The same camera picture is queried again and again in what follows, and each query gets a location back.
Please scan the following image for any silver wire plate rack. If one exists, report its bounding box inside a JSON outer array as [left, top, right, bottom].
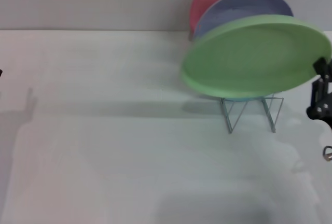
[[220, 93, 284, 134]]

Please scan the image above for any green round plate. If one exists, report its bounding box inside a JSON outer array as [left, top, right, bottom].
[[181, 14, 332, 99]]

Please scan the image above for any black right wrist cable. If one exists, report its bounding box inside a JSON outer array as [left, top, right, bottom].
[[322, 145, 332, 162]]

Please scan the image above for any light blue round plate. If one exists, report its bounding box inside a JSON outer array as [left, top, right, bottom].
[[219, 95, 266, 103]]

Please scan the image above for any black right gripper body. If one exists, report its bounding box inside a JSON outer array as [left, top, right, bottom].
[[321, 104, 332, 134]]

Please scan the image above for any purple round plate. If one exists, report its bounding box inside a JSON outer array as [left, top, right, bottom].
[[193, 0, 294, 38]]

